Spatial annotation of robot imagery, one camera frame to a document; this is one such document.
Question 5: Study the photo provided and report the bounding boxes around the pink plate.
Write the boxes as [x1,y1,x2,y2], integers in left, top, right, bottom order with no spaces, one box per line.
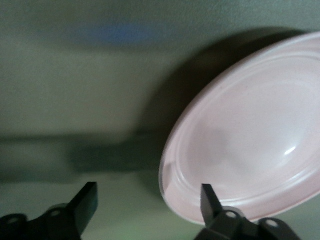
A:
[158,31,320,225]

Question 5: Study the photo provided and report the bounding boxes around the brown table cover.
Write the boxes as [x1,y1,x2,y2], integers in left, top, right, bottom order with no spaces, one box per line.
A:
[0,0,320,240]

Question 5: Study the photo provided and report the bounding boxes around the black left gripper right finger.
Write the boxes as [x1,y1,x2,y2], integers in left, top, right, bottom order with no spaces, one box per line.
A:
[193,183,302,240]

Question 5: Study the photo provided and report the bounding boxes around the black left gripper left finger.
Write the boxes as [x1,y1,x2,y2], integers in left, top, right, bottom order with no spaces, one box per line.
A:
[0,181,99,240]

